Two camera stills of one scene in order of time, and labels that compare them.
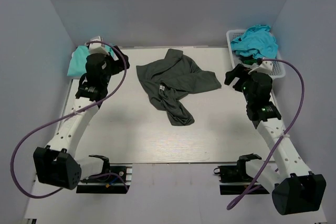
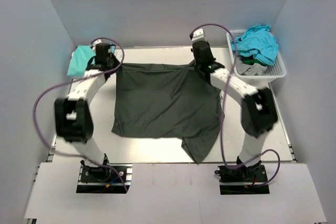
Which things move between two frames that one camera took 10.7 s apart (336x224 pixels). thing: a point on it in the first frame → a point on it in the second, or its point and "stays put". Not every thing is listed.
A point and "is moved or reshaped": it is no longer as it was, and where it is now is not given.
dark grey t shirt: [165, 80] is moved or reshaped
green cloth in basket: [250, 61] stays put
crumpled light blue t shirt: [258, 41] stays put
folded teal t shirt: [77, 64] stays put
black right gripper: [231, 75] → [214, 59]
